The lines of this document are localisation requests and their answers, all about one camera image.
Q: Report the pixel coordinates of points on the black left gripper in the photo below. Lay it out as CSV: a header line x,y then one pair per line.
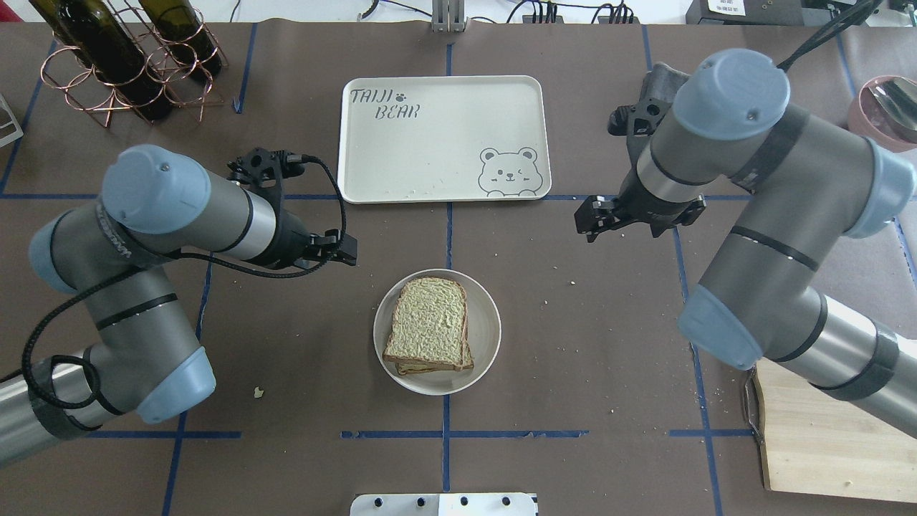
x,y
289,237

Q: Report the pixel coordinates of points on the copper wire bottle rack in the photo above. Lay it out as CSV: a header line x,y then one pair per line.
x,y
147,58

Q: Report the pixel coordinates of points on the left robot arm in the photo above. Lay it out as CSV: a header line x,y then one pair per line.
x,y
121,342

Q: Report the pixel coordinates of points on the metal scoop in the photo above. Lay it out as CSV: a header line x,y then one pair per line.
x,y
897,99

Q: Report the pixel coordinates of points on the aluminium frame post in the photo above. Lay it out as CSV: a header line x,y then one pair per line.
x,y
448,16

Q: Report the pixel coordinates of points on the white bear tray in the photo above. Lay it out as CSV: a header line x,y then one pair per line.
x,y
443,139

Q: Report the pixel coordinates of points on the pink bowl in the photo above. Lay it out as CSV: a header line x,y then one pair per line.
x,y
867,118

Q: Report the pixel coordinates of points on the bread slice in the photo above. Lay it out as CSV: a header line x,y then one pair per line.
x,y
466,363
429,323

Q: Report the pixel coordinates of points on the dark wine bottle back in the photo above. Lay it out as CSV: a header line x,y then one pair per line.
x,y
189,43

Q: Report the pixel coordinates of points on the white wire rack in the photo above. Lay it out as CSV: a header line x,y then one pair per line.
x,y
11,130

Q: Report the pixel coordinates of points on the dark wine bottle front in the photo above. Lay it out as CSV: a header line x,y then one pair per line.
x,y
100,42

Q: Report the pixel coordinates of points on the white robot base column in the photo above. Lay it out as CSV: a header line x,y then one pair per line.
x,y
474,503

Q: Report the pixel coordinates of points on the wooden cutting board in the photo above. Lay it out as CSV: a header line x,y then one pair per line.
x,y
812,444

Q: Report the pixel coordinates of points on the white bowl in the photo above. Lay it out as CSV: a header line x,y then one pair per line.
x,y
484,333

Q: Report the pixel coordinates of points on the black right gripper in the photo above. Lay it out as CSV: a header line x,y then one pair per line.
x,y
647,204

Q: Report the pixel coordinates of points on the dark wine bottle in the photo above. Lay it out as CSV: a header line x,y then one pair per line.
x,y
100,42
189,43

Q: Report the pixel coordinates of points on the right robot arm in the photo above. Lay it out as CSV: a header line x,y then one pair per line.
x,y
811,183

